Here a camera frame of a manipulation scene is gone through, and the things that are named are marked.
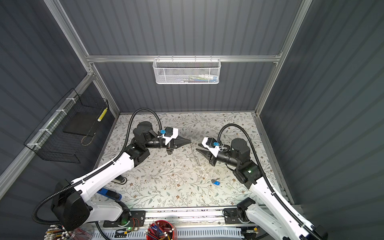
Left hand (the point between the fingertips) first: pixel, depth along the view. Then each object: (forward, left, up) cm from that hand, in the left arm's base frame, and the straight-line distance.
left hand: (191, 139), depth 64 cm
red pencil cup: (-30, +14, -22) cm, 40 cm away
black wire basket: (+3, +62, -1) cm, 62 cm away
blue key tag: (-8, -14, -32) cm, 36 cm away
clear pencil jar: (-28, +54, -19) cm, 64 cm away
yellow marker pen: (+23, +48, -6) cm, 54 cm away
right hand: (-2, -4, -4) cm, 6 cm away
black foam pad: (+17, +55, -4) cm, 58 cm away
